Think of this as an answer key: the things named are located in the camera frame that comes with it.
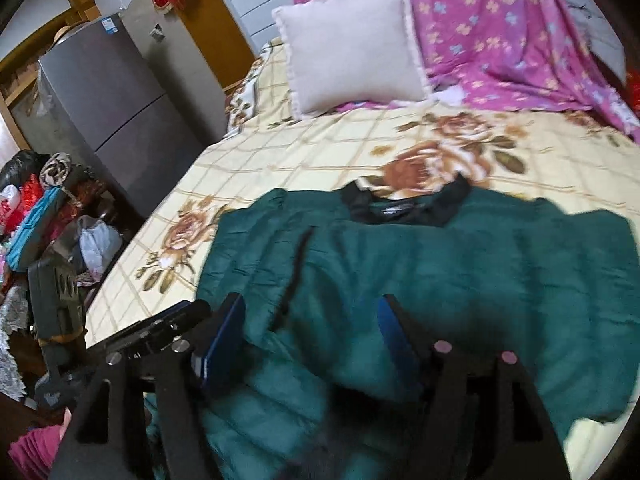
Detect dark green quilted jacket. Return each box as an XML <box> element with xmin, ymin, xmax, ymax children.
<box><xmin>196</xmin><ymin>180</ymin><xmax>639</xmax><ymax>479</ymax></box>

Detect white plastic bag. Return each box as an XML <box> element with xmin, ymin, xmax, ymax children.
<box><xmin>78</xmin><ymin>216</ymin><xmax>122</xmax><ymax>281</ymax></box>

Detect blue folded cloth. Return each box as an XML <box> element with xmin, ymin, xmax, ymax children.
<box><xmin>6</xmin><ymin>186</ymin><xmax>66</xmax><ymax>272</ymax></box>

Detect grey refrigerator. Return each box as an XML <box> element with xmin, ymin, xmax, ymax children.
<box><xmin>39</xmin><ymin>14</ymin><xmax>204</xmax><ymax>218</ymax></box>

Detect floral bed pillow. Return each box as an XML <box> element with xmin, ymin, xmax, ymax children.
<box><xmin>224</xmin><ymin>38</ymin><xmax>298</xmax><ymax>139</ymax></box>

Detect cream floral plaid bedsheet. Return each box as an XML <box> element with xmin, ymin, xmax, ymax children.
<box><xmin>84</xmin><ymin>98</ymin><xmax>640</xmax><ymax>476</ymax></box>

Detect white square pillow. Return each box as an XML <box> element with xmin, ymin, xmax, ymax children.
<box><xmin>272</xmin><ymin>0</ymin><xmax>432</xmax><ymax>119</ymax></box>

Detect purple floral blanket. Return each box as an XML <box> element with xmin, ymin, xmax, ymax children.
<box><xmin>295</xmin><ymin>0</ymin><xmax>639</xmax><ymax>139</ymax></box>

